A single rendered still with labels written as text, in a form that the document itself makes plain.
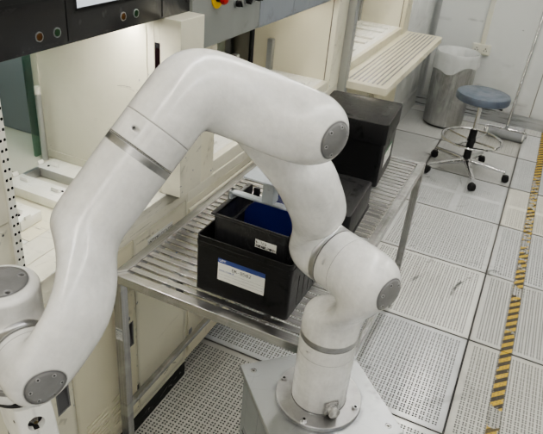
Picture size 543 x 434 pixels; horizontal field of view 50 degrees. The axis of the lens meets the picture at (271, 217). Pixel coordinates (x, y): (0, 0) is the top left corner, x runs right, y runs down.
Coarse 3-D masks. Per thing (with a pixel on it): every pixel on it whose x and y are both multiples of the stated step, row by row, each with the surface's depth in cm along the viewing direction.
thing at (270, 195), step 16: (256, 176) 150; (240, 192) 158; (256, 192) 167; (272, 192) 151; (224, 208) 155; (240, 208) 165; (224, 224) 152; (240, 224) 149; (224, 240) 154; (240, 240) 152; (256, 240) 149; (272, 240) 147; (288, 240) 145; (272, 256) 149; (288, 256) 148
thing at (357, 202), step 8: (344, 176) 206; (344, 184) 200; (352, 184) 201; (360, 184) 201; (368, 184) 202; (344, 192) 195; (352, 192) 196; (360, 192) 196; (368, 192) 201; (352, 200) 191; (360, 200) 192; (368, 200) 206; (352, 208) 186; (360, 208) 195; (352, 216) 183; (360, 216) 199; (344, 224) 183; (352, 224) 187
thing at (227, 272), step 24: (216, 240) 150; (216, 264) 154; (240, 264) 150; (264, 264) 147; (216, 288) 158; (240, 288) 154; (264, 288) 150; (288, 288) 147; (264, 312) 154; (288, 312) 151
